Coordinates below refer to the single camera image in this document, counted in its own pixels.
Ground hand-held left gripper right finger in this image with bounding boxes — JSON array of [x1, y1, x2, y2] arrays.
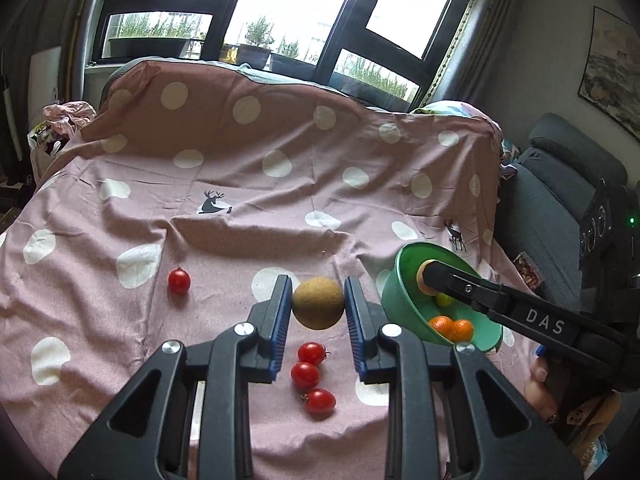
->
[[344, 276, 583, 480]]

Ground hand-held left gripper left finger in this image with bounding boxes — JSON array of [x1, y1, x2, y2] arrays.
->
[[57, 274, 294, 480]]

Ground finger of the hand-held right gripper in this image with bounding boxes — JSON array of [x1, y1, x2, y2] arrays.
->
[[424, 259, 582, 357]]

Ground brown kiwi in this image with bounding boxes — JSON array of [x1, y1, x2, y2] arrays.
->
[[292, 277, 345, 331]]

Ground green bowl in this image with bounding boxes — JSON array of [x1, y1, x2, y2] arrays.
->
[[381, 242, 504, 354]]

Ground person's right hand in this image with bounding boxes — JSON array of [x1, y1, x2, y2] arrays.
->
[[524, 357, 559, 426]]

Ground red cherry tomato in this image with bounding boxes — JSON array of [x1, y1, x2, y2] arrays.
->
[[298, 342, 330, 366], [291, 362, 321, 389], [167, 267, 192, 296], [300, 388, 337, 416]]

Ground snack packet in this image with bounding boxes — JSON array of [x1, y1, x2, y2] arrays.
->
[[512, 251, 544, 291]]

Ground grey sofa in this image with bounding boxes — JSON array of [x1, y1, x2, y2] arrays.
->
[[495, 112, 631, 322]]

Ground pink polka dot sheet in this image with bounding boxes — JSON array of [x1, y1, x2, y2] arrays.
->
[[0, 57, 507, 480]]

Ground colourful patterned cloth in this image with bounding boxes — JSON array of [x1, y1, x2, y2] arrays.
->
[[499, 137, 521, 179]]

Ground light blue cloth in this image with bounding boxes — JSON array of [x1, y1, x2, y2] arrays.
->
[[414, 101, 482, 117]]

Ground black rectangular planter with grass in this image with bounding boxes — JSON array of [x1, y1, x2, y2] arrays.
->
[[331, 55, 407, 103], [270, 40, 322, 80], [106, 12, 190, 59]]

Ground grey curtain with patterned trim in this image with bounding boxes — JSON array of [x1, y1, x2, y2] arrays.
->
[[432, 0, 532, 117]]

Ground black round pot with plant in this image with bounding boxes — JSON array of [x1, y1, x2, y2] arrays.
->
[[237, 16, 277, 70]]

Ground black and white printed bag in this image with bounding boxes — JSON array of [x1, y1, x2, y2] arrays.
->
[[27, 124, 67, 162]]

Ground crumpled pink clothing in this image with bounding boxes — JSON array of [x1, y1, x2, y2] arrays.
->
[[42, 101, 97, 137]]

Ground black framed window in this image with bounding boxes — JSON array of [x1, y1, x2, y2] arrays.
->
[[92, 0, 473, 108]]

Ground white tall appliance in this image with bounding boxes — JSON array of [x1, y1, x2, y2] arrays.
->
[[29, 46, 64, 112]]

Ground framed wall painting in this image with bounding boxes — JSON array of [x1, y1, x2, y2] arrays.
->
[[577, 6, 640, 142]]

